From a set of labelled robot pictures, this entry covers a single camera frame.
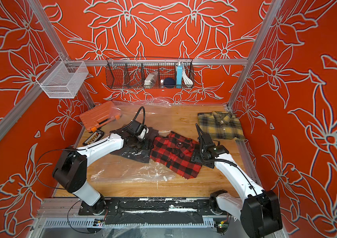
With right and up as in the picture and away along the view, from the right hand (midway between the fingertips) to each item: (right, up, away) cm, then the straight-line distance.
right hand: (195, 159), depth 82 cm
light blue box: (-9, +47, +5) cm, 49 cm away
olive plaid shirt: (+23, +18, +22) cm, 36 cm away
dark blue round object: (-15, +47, +14) cm, 52 cm away
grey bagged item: (-27, +48, +10) cm, 56 cm away
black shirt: (-32, 0, +7) cm, 33 cm away
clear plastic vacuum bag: (-45, -6, +1) cm, 46 cm away
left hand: (-26, +6, +5) cm, 27 cm away
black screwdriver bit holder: (-66, +10, +17) cm, 69 cm away
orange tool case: (-67, +26, +25) cm, 76 cm away
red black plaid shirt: (-11, +2, +8) cm, 14 cm away
